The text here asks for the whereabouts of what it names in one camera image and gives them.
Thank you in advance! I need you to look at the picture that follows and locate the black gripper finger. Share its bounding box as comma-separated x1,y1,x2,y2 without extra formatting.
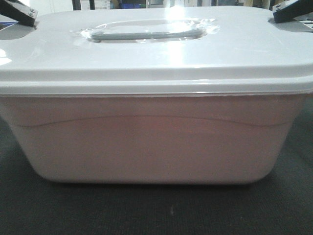
0,0,38,26
272,0,313,24

